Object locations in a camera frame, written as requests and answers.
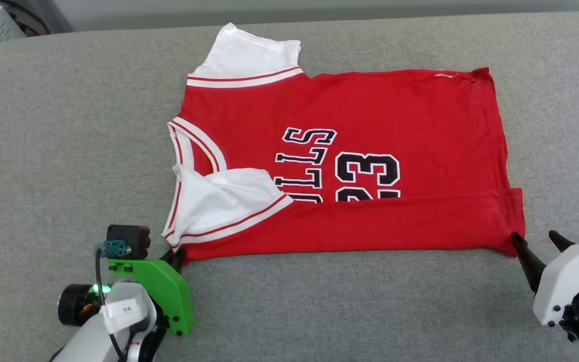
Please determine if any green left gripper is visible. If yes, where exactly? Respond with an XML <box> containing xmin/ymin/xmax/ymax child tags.
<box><xmin>107</xmin><ymin>245</ymin><xmax>195</xmax><ymax>336</ymax></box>

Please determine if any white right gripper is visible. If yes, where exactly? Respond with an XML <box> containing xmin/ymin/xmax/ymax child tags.
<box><xmin>511</xmin><ymin>230</ymin><xmax>579</xmax><ymax>327</ymax></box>

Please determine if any red and white basketball jersey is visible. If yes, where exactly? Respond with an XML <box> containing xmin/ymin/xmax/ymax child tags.
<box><xmin>161</xmin><ymin>22</ymin><xmax>526</xmax><ymax>263</ymax></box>

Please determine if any grey fabric sofa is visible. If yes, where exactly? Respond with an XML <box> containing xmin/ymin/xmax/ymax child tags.
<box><xmin>0</xmin><ymin>11</ymin><xmax>579</xmax><ymax>362</ymax></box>

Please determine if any grey metal partition post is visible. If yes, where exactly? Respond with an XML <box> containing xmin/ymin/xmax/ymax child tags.
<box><xmin>16</xmin><ymin>0</ymin><xmax>74</xmax><ymax>36</ymax></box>

